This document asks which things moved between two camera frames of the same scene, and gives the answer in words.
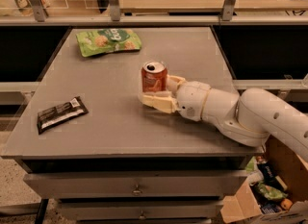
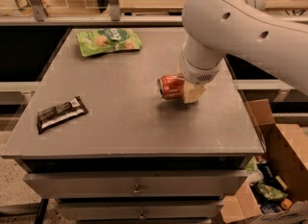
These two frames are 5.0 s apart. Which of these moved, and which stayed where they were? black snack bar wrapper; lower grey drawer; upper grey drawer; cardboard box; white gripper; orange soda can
Moved: orange soda can; white gripper
Stayed: black snack bar wrapper; lower grey drawer; upper grey drawer; cardboard box
